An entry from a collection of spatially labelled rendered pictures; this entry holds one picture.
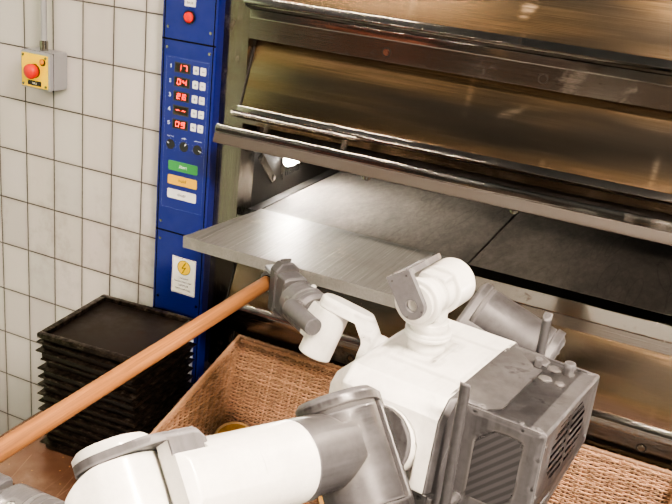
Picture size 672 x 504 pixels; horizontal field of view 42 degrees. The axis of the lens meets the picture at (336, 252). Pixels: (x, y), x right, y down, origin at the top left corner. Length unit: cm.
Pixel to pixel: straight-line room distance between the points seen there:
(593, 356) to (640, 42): 70
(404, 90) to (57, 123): 103
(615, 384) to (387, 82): 86
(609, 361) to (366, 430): 118
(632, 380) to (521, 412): 104
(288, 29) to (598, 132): 75
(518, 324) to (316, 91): 98
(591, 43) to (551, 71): 10
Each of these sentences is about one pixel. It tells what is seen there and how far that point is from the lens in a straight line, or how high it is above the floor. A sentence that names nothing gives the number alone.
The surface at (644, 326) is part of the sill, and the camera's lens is 206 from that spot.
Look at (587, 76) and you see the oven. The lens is 195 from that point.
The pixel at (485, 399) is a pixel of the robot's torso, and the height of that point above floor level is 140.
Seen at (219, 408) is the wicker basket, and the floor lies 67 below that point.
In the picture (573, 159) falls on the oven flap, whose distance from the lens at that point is 196.
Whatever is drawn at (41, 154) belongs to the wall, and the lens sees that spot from 267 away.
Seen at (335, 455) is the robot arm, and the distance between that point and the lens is 96.
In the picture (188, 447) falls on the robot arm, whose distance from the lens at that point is 87.
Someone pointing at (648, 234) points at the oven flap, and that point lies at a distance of 184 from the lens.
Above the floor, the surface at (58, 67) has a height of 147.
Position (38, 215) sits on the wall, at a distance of 274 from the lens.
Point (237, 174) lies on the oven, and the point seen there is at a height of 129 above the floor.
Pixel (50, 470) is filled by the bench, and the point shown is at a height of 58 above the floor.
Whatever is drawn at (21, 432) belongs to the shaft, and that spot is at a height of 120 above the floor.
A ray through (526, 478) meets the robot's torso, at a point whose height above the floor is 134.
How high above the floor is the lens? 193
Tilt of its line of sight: 21 degrees down
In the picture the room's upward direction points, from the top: 6 degrees clockwise
